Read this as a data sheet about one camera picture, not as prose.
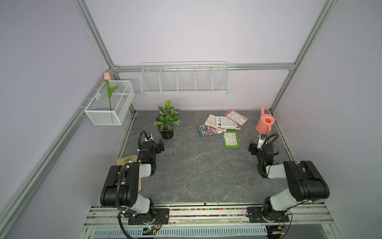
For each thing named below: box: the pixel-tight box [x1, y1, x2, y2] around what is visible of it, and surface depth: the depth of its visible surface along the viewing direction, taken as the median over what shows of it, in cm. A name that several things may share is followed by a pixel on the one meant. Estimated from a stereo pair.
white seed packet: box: [203, 114, 228, 132], surface depth 114 cm
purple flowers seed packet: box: [197, 123, 223, 137], surface depth 110 cm
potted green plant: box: [153, 100, 181, 140], surface depth 87 cm
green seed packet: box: [222, 130, 241, 149], surface depth 104 cm
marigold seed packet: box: [215, 116, 239, 128], surface depth 114 cm
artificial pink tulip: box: [104, 72, 119, 112], surface depth 85 cm
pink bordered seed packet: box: [223, 109, 250, 126], surface depth 118 cm
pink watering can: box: [255, 106, 276, 135], surface depth 101 cm
